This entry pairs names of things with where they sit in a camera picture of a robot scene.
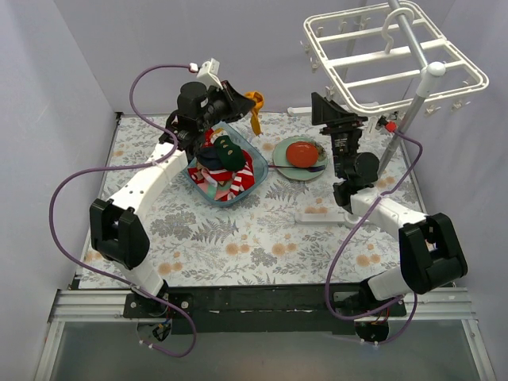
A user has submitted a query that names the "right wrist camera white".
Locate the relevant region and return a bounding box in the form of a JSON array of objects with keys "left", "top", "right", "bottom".
[{"left": 364, "top": 115, "right": 398, "bottom": 133}]

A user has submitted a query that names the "red sock white pattern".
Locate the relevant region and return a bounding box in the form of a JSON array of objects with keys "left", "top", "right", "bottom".
[{"left": 187, "top": 167, "right": 204, "bottom": 183}]

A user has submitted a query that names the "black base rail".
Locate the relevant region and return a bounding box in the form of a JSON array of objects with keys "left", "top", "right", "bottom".
[{"left": 123, "top": 283, "right": 382, "bottom": 335}]

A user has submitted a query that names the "metal drying stand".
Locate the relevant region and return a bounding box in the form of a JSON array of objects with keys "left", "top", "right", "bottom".
[{"left": 295, "top": 1, "right": 446, "bottom": 228}]

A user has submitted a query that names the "purple cable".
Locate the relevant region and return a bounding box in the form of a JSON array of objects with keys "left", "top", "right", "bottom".
[
  {"left": 324, "top": 130, "right": 422, "bottom": 344},
  {"left": 48, "top": 63, "right": 198, "bottom": 357}
]

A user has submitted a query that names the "light green plate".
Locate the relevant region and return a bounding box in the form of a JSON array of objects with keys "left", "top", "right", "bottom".
[{"left": 272, "top": 137, "right": 329, "bottom": 182}]

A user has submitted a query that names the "floral tablecloth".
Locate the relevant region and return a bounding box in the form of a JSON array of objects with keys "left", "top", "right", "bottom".
[{"left": 78, "top": 111, "right": 437, "bottom": 290}]

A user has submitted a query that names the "pink sock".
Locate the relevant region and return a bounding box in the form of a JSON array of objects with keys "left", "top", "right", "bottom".
[{"left": 194, "top": 167, "right": 217, "bottom": 201}]

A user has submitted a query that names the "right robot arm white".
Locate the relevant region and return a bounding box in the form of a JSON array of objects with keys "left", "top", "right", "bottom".
[{"left": 311, "top": 92, "right": 468, "bottom": 321}]

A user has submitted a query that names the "purple fork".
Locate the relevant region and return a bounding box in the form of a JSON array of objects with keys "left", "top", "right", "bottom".
[{"left": 268, "top": 164, "right": 326, "bottom": 173}]

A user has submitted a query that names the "teal plastic basin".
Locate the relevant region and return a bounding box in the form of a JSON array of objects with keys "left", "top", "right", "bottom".
[{"left": 183, "top": 122, "right": 268, "bottom": 207}]

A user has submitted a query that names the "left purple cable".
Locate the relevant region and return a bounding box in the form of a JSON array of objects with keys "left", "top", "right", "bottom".
[{"left": 48, "top": 63, "right": 198, "bottom": 357}]

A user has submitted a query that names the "dark navy blue sock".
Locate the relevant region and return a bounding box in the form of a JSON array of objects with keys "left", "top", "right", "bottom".
[{"left": 196, "top": 147, "right": 224, "bottom": 171}]

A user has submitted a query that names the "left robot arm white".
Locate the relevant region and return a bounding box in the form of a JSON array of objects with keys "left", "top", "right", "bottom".
[{"left": 90, "top": 81, "right": 264, "bottom": 318}]

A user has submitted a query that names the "yellow sock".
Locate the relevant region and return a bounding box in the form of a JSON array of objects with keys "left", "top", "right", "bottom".
[{"left": 244, "top": 91, "right": 264, "bottom": 136}]

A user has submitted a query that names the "orange saucer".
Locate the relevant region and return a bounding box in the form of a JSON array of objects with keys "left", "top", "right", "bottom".
[{"left": 286, "top": 141, "right": 319, "bottom": 168}]

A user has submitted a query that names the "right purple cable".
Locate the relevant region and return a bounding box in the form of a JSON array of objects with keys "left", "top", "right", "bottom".
[{"left": 324, "top": 130, "right": 422, "bottom": 344}]

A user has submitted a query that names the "dark green sock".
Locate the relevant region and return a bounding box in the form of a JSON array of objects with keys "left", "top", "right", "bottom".
[{"left": 210, "top": 129, "right": 246, "bottom": 171}]

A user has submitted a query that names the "white clip hanger rack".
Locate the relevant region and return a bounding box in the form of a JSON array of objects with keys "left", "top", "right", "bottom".
[{"left": 303, "top": 1, "right": 489, "bottom": 116}]

